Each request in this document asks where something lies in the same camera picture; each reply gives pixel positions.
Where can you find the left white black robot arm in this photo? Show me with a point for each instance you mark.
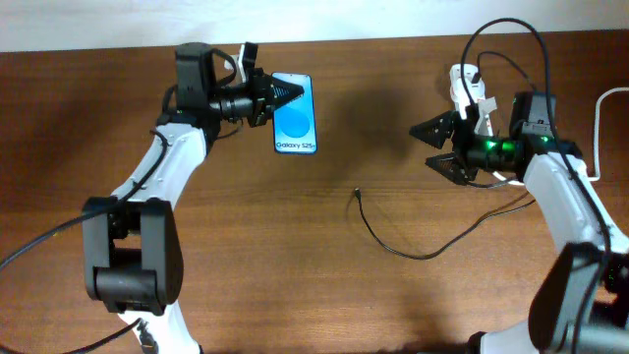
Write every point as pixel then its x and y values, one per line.
pixel 133 259

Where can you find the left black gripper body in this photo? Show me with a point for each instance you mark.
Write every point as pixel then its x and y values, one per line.
pixel 261 102

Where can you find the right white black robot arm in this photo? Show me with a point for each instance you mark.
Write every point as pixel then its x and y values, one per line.
pixel 582 305

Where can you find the white power strip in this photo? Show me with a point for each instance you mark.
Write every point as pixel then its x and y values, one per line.
pixel 467 71

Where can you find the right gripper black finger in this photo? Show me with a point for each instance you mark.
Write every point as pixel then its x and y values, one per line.
pixel 449 166
pixel 436 131

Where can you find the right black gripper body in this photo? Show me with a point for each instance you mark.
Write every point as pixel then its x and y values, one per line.
pixel 462 148

